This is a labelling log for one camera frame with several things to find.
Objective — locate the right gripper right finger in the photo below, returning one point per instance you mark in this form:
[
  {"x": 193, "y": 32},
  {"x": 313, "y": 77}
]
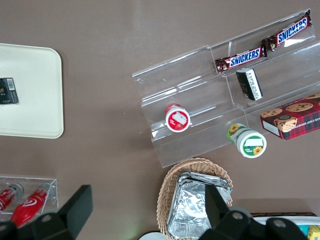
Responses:
[{"x": 215, "y": 207}]

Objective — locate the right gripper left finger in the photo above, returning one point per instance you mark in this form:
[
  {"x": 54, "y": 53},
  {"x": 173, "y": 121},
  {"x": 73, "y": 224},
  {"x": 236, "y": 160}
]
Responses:
[{"x": 77, "y": 207}]

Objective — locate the tan oval wicker basket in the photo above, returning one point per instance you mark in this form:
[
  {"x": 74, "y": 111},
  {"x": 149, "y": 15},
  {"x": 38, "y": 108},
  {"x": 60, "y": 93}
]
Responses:
[{"x": 167, "y": 185}]

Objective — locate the white snack tray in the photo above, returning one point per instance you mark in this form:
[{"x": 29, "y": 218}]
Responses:
[{"x": 287, "y": 220}]

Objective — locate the beige rectangular tray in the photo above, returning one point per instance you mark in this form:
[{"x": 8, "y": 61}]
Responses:
[{"x": 32, "y": 100}]

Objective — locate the stack of foil trays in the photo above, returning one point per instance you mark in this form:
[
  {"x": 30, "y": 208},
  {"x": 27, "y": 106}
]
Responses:
[{"x": 190, "y": 202}]

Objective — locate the clear acrylic bottle rack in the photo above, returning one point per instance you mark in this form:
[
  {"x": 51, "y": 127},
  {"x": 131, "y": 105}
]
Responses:
[{"x": 53, "y": 197}]

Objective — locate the red cola bottle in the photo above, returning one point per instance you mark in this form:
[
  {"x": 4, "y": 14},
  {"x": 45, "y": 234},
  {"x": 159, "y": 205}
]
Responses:
[
  {"x": 27, "y": 207},
  {"x": 7, "y": 196}
]

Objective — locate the green sunflower yogurt cup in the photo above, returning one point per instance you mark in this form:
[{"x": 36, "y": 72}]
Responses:
[{"x": 251, "y": 145}]

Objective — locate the teal snack packet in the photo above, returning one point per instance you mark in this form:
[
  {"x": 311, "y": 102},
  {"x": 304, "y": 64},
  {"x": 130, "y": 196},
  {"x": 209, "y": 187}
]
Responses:
[{"x": 304, "y": 228}]

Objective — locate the red strawberry yogurt cup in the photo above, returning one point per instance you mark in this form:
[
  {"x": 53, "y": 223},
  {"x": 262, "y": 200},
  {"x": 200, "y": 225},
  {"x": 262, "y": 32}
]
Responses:
[{"x": 178, "y": 120}]

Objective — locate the yellow snack packet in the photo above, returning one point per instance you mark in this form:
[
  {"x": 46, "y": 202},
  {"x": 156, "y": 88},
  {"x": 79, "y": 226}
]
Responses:
[{"x": 314, "y": 232}]

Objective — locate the red tartan cookie box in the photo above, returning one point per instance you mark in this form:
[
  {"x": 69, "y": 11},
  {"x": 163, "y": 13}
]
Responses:
[{"x": 297, "y": 120}]

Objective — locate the clear acrylic step shelf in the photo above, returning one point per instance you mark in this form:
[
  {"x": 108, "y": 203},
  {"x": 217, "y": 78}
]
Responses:
[{"x": 190, "y": 87}]

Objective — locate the black and white small box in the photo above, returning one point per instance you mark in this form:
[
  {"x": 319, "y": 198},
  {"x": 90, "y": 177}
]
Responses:
[{"x": 250, "y": 85}]

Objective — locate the small black printed box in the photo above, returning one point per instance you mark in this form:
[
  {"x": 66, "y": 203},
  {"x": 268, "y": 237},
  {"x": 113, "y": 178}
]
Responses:
[{"x": 8, "y": 91}]

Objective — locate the snickers bar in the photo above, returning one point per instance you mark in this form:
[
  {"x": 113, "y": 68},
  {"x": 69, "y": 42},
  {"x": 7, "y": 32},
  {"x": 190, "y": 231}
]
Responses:
[
  {"x": 291, "y": 31},
  {"x": 243, "y": 58}
]

